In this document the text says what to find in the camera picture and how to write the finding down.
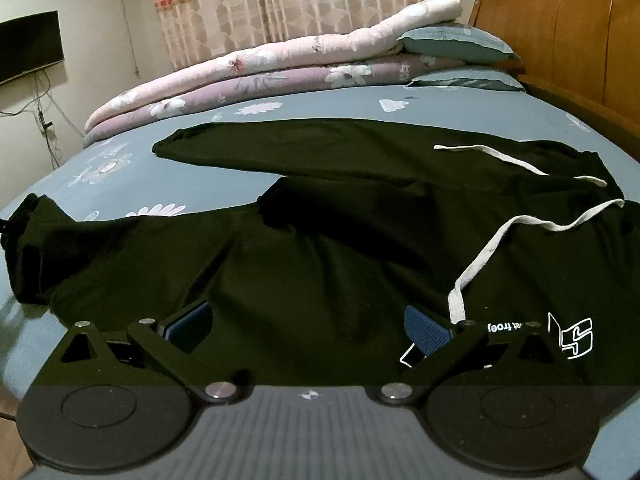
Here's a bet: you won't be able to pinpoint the black sweatpants with white drawstring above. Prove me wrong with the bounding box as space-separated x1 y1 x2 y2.
1 119 639 386

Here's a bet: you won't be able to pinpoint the blue floral bed sheet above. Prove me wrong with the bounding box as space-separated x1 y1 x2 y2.
1 85 639 479

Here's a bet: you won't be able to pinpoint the lower teal pillow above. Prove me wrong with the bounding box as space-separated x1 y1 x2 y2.
409 66 524 91

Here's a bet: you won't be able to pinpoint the teal pillow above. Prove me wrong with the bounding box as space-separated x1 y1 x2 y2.
398 23 520 65
409 66 524 91

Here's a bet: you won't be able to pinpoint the mauve floral folded quilt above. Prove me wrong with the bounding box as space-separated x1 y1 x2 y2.
84 53 464 148

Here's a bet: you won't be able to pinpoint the upper teal pillow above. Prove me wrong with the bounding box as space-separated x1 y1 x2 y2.
398 23 520 65

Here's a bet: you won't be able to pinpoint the pink floral folded quilt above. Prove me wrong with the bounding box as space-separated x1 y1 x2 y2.
85 0 462 131

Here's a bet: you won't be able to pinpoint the wooden headboard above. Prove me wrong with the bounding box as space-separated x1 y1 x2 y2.
470 0 639 158

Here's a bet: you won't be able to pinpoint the wall power cables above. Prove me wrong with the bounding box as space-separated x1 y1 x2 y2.
0 69 87 168

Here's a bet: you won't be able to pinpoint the black wall television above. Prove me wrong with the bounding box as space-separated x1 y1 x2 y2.
0 11 65 84

